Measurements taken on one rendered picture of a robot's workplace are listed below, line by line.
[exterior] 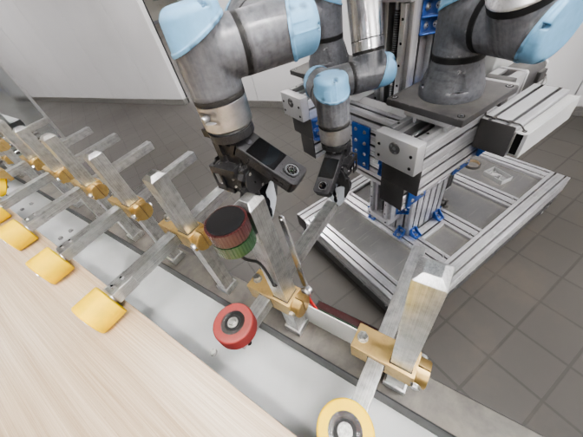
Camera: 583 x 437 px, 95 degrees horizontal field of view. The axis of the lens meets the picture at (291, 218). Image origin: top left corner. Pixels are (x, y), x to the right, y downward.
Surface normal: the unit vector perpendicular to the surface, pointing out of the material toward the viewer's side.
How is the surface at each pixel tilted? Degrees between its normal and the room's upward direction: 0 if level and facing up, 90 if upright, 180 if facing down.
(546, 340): 0
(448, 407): 0
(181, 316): 0
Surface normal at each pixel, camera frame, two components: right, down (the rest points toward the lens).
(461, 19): -0.93, 0.22
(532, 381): -0.18, -0.69
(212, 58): 0.37, 0.62
